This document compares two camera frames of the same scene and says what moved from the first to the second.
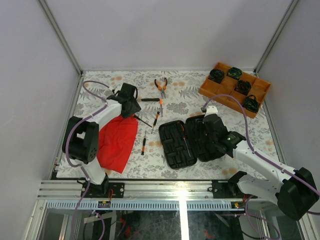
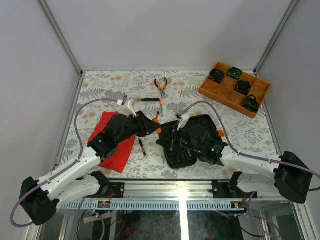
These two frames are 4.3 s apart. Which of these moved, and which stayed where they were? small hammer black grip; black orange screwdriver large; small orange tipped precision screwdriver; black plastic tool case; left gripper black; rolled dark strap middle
Moved: black orange screwdriver large; left gripper black
Stayed: rolled dark strap middle; black plastic tool case; small hammer black grip; small orange tipped precision screwdriver
